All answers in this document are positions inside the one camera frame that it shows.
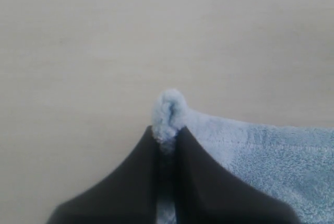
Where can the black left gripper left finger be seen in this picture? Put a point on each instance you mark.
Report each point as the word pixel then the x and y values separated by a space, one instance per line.
pixel 128 195

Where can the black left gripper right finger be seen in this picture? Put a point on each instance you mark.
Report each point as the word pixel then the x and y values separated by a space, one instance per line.
pixel 205 192

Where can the light blue fluffy towel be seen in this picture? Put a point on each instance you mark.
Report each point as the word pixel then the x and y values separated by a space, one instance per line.
pixel 292 164

